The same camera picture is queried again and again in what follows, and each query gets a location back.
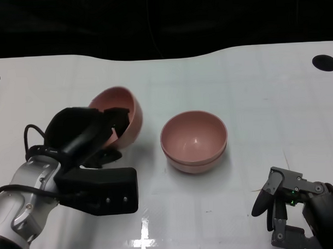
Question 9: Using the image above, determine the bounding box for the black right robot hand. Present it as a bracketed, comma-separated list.
[249, 164, 333, 249]

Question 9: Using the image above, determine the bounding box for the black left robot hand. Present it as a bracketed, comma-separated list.
[42, 104, 133, 172]

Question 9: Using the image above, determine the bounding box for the pink plastic bowl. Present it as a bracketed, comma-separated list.
[161, 144, 229, 176]
[159, 109, 229, 165]
[87, 86, 145, 150]

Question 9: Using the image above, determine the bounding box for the thin tan straw fibre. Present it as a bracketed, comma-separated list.
[283, 149, 291, 171]

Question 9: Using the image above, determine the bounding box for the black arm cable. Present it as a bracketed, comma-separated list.
[23, 123, 52, 160]
[0, 182, 62, 204]

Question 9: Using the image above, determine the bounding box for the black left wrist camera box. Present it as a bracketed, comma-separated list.
[53, 166, 139, 218]

